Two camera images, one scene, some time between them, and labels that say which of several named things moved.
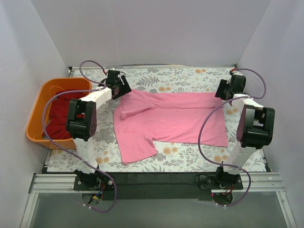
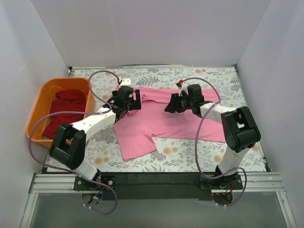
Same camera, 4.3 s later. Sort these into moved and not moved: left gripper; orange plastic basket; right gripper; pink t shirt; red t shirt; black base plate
Moved: right gripper; left gripper
Not moved: pink t shirt; red t shirt; orange plastic basket; black base plate
